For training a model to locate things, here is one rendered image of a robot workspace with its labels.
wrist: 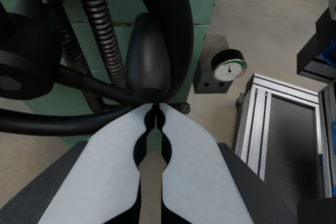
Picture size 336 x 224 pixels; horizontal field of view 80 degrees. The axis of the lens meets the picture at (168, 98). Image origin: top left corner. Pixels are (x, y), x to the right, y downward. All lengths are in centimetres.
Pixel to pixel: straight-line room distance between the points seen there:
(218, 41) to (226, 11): 130
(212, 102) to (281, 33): 88
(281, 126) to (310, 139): 12
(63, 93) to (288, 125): 85
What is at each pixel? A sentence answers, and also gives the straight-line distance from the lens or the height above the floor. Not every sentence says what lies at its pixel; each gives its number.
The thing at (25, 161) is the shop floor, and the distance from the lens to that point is 112.
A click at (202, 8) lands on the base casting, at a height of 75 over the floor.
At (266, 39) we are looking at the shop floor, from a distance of 167.
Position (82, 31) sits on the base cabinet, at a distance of 40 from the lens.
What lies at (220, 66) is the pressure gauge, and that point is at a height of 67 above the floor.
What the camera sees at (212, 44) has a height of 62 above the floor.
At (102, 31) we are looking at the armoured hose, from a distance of 24.
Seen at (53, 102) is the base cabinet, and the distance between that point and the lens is 61.
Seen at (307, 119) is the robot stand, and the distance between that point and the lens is 106.
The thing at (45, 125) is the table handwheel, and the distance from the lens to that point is 30.
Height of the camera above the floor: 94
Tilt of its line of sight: 57 degrees down
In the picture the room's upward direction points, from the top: 8 degrees clockwise
